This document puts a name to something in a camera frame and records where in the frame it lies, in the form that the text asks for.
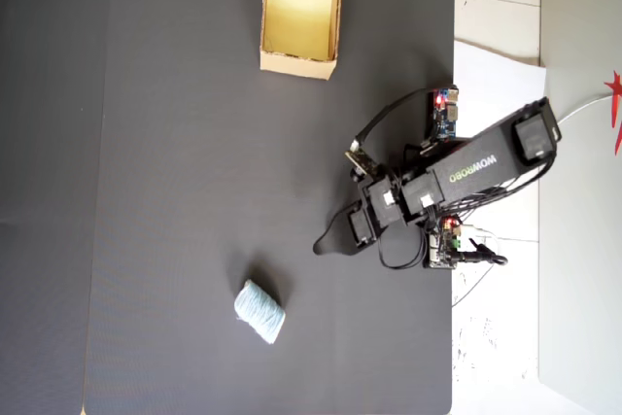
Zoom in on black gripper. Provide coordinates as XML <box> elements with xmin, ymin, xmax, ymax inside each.
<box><xmin>313</xmin><ymin>200</ymin><xmax>385</xmax><ymax>257</ymax></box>

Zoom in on red paper star cutout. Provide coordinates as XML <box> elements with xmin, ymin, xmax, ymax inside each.
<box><xmin>603</xmin><ymin>70</ymin><xmax>622</xmax><ymax>156</ymax></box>

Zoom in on narrow black foam mat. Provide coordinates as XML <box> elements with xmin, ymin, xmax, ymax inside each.
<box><xmin>0</xmin><ymin>0</ymin><xmax>112</xmax><ymax>415</ymax></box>

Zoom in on grey white board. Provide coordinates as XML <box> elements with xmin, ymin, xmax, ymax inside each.
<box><xmin>536</xmin><ymin>64</ymin><xmax>622</xmax><ymax>415</ymax></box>

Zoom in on white paper sheet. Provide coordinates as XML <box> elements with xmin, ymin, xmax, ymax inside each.
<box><xmin>452</xmin><ymin>39</ymin><xmax>548</xmax><ymax>241</ymax></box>

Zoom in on light blue yarn-wrapped block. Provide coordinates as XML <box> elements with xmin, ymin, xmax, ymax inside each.
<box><xmin>233</xmin><ymin>279</ymin><xmax>286</xmax><ymax>346</ymax></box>

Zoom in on thin white wire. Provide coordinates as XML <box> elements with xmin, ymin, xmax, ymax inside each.
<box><xmin>557</xmin><ymin>93</ymin><xmax>614</xmax><ymax>125</ymax></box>

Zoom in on motor driver circuit board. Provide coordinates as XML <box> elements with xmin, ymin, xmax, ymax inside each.
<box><xmin>421</xmin><ymin>215</ymin><xmax>464</xmax><ymax>270</ymax></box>

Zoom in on large black foam mat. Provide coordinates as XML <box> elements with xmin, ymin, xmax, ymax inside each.
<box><xmin>82</xmin><ymin>0</ymin><xmax>457</xmax><ymax>415</ymax></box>

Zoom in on thick black camera cable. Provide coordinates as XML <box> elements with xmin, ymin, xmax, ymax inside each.
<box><xmin>353</xmin><ymin>86</ymin><xmax>438</xmax><ymax>150</ymax></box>

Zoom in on small camera circuit board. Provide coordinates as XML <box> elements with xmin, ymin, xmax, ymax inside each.
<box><xmin>344</xmin><ymin>139</ymin><xmax>379</xmax><ymax>177</ymax></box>

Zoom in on open cardboard box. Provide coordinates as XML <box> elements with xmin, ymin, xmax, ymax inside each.
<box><xmin>259</xmin><ymin>0</ymin><xmax>346</xmax><ymax>81</ymax></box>

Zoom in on long black servo cable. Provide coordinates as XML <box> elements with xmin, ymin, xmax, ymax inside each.
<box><xmin>436</xmin><ymin>155</ymin><xmax>558</xmax><ymax>223</ymax></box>

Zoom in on looped black servo cable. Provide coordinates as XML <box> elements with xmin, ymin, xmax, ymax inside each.
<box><xmin>377</xmin><ymin>225</ymin><xmax>430</xmax><ymax>271</ymax></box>

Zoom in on blue microcontroller board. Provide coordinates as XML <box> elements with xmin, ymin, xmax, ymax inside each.
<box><xmin>426</xmin><ymin>86</ymin><xmax>462</xmax><ymax>143</ymax></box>

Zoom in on black barrel power plug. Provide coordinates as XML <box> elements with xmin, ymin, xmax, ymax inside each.
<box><xmin>455</xmin><ymin>238</ymin><xmax>509</xmax><ymax>268</ymax></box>

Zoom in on yellow foam pad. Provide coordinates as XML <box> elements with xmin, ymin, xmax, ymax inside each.
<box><xmin>261</xmin><ymin>0</ymin><xmax>337</xmax><ymax>62</ymax></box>

